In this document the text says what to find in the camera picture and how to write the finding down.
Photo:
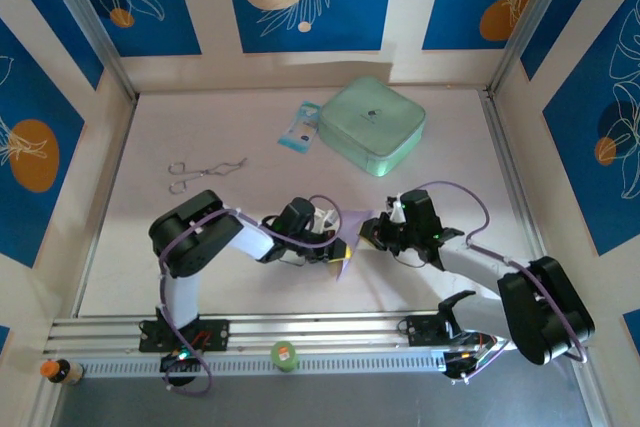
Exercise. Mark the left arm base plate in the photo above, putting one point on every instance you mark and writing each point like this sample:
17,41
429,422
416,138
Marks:
215,334

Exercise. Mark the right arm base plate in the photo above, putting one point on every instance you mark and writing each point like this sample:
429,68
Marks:
420,331

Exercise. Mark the green round tape roll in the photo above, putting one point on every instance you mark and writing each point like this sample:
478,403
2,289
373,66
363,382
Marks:
285,354

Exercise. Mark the blue wipes packet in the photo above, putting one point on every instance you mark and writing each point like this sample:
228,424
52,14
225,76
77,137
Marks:
300,132

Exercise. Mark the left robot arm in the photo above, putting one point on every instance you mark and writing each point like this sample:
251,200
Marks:
195,237

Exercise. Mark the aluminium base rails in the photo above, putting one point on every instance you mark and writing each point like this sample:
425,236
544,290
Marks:
320,334

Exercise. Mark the metal forceps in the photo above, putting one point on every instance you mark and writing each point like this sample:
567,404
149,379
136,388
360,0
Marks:
205,172

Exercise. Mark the black electronics board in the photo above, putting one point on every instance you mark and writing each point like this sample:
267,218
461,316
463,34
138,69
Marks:
460,362
177,358

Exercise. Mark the aluminium side rail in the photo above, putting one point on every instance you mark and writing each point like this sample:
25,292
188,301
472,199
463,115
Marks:
96,247
511,172

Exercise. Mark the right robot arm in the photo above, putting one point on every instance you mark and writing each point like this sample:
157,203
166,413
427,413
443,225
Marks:
545,317

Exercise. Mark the mint green zipper case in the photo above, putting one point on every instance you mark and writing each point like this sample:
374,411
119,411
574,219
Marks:
370,117

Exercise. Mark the brown bottle orange cap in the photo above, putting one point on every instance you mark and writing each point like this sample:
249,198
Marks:
60,371

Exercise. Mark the aluminium corner post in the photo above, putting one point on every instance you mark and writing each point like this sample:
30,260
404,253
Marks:
526,22
90,22

